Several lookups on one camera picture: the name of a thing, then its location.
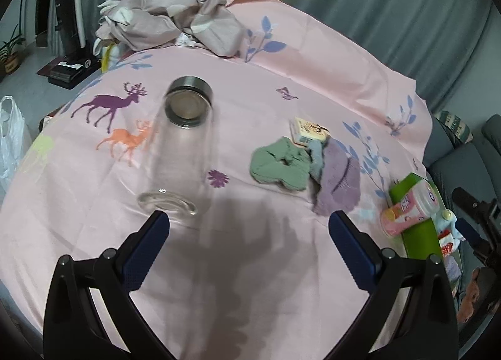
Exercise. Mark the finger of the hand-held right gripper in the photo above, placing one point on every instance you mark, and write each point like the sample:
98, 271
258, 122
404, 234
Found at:
475, 203
471, 231

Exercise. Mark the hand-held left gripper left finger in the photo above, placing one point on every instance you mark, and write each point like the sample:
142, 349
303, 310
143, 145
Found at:
145, 252

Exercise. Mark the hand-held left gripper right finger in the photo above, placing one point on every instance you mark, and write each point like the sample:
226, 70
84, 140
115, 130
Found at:
352, 252

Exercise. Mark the green box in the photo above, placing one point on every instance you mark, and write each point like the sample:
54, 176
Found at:
420, 242

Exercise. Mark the glass bottle with metal lid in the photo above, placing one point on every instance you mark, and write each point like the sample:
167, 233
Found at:
176, 156

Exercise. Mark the red white snack packet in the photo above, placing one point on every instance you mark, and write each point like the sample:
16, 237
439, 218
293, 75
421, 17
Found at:
446, 244

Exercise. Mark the grey sofa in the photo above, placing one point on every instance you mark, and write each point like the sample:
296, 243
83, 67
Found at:
458, 164

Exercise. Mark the pink plastic bottle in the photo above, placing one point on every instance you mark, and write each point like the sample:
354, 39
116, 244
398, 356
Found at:
409, 209

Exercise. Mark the purple fluffy towel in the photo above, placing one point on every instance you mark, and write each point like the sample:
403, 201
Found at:
338, 184

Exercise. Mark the striped pillow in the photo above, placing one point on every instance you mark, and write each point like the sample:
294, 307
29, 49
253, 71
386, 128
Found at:
454, 125

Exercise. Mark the light blue fluffy towel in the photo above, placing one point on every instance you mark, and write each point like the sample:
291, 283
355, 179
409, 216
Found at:
317, 160

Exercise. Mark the green fluffy towel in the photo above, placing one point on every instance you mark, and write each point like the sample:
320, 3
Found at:
276, 166

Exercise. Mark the small yellow box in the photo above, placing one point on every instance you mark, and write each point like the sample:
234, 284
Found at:
309, 131

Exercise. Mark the white plastic bag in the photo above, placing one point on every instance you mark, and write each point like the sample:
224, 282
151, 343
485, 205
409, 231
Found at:
11, 141

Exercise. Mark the pink printed tablecloth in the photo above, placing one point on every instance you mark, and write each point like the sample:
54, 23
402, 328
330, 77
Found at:
242, 86

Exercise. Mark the grey curtain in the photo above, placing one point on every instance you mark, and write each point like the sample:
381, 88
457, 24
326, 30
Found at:
391, 11

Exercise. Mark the crumpled beige cloth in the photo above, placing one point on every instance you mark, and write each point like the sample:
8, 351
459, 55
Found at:
156, 19

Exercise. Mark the potted plant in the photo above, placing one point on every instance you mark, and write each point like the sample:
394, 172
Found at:
9, 54

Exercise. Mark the black tower appliance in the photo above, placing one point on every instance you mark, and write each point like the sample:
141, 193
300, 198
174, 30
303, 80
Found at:
70, 19

